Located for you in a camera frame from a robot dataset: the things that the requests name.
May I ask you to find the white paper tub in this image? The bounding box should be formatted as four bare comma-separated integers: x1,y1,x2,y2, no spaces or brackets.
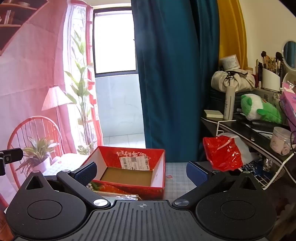
219,54,240,71

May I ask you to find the window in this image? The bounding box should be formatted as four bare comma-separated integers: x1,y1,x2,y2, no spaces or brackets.
92,9,137,78

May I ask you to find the black desk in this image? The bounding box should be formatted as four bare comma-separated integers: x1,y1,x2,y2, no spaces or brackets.
201,93,296,176

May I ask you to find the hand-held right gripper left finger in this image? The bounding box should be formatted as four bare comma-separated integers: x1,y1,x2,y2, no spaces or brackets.
25,161,111,208

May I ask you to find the teal curtain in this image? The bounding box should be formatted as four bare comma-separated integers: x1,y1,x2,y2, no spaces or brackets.
131,0,220,163

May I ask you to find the clear plastic jar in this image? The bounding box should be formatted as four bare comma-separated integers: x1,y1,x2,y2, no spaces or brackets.
270,126,293,156

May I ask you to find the white wire rack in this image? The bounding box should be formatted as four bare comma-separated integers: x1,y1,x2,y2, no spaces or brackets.
216,119,296,189

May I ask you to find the pink printed backdrop cloth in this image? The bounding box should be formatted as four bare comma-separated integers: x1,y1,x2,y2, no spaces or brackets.
0,0,104,209

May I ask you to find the red strawberry cardboard box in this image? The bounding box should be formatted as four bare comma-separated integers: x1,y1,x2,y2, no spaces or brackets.
80,146,166,200

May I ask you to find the pink carton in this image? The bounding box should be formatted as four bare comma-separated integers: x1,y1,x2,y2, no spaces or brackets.
279,81,296,139

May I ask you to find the beige cloth bag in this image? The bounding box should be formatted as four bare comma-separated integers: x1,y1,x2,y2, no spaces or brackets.
211,69,256,92

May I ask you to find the red plastic bag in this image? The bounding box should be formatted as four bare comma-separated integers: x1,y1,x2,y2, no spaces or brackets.
203,136,244,172

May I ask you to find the white spray bottle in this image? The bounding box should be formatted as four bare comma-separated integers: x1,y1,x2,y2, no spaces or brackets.
223,86,236,120

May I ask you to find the black case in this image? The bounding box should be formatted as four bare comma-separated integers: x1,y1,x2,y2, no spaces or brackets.
209,89,242,114

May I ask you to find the green white plush toy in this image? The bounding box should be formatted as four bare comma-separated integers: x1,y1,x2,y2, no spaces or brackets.
240,94,284,124

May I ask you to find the white brush holder with brushes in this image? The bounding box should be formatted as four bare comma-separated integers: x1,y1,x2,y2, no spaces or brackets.
254,51,285,88

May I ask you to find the round mirror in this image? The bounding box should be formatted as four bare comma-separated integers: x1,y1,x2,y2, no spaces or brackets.
282,40,296,70

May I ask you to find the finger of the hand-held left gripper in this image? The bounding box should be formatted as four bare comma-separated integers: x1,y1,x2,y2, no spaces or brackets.
0,148,24,176

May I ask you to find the yellow sticky notepad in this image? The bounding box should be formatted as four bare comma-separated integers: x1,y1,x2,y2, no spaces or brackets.
204,109,225,119

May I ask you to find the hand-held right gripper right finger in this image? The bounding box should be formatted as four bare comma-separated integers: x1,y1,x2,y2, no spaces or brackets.
173,161,262,209

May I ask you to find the yellow curtain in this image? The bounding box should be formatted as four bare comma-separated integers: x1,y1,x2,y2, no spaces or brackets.
217,0,248,70

